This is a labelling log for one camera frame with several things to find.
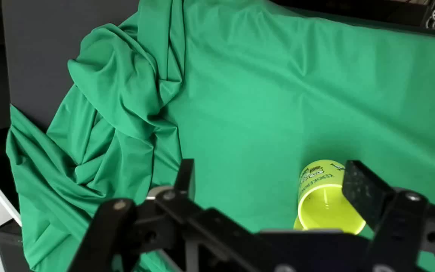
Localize yellow mug with print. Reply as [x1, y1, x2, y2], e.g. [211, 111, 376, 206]
[291, 158, 368, 235]

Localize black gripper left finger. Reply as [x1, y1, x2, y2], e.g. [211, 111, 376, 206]
[68, 157, 252, 272]

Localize green cloth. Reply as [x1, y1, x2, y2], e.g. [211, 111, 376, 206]
[4, 0, 435, 272]

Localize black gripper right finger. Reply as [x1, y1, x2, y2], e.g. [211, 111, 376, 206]
[341, 158, 435, 272]

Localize dark grey flat panel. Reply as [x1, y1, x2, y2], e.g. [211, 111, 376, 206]
[0, 0, 139, 129]

